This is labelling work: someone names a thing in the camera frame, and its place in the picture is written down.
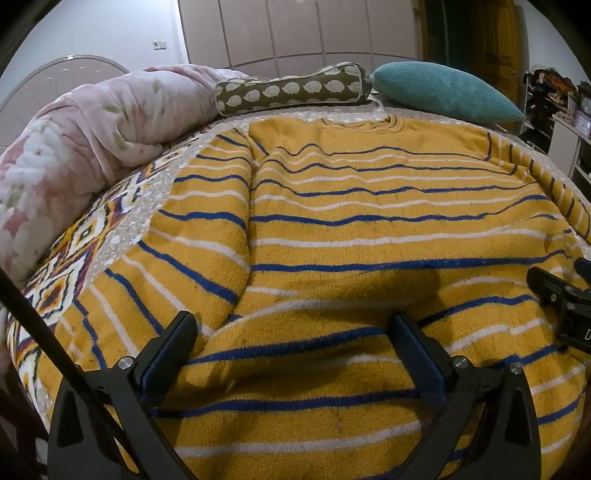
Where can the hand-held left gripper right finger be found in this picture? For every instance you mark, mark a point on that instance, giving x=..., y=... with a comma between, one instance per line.
x=422, y=364

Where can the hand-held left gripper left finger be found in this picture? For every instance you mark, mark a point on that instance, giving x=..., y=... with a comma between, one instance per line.
x=151, y=369

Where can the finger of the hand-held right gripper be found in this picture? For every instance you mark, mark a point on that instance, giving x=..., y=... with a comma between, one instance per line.
x=549, y=288

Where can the yellow striped knit sweater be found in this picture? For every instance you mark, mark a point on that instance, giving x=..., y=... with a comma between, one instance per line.
x=351, y=258

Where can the shelf with piled clothes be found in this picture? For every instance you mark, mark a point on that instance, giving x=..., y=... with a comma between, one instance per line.
x=549, y=97

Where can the white side cabinet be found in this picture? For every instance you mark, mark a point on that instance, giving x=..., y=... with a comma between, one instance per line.
x=570, y=147

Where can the beige patterned bedspread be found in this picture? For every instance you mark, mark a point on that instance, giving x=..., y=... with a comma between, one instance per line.
x=87, y=240

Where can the small desk clock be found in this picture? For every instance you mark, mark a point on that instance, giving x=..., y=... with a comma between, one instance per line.
x=583, y=123

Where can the teal ribbed pillow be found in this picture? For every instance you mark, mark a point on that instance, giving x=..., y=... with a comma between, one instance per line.
x=443, y=90

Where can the pink floral quilt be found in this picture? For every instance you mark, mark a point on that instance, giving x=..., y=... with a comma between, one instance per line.
x=87, y=138

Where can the brown wooden door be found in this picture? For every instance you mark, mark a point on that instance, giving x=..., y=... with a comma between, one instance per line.
x=494, y=37

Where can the white arched headboard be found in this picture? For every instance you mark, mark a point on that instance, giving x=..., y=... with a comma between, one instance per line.
x=32, y=87

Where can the brown hedgehog print bolster pillow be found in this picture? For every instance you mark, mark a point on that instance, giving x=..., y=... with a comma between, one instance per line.
x=286, y=90

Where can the beige panelled wardrobe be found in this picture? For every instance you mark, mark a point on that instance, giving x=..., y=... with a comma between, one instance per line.
x=295, y=27

